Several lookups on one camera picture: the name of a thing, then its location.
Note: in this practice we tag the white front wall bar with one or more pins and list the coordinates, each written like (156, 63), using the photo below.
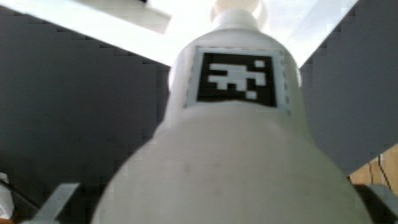
(117, 21)

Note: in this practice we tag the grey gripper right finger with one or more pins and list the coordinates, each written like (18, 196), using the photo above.
(380, 201)

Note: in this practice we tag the white right wall bar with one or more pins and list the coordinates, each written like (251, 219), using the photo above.
(300, 22)

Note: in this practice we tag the white lamp bulb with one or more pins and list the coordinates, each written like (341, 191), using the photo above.
(229, 169)

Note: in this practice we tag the white wall bar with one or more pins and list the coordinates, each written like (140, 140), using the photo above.
(300, 22)
(117, 21)

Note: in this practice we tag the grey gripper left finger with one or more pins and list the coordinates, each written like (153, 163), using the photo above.
(50, 210)

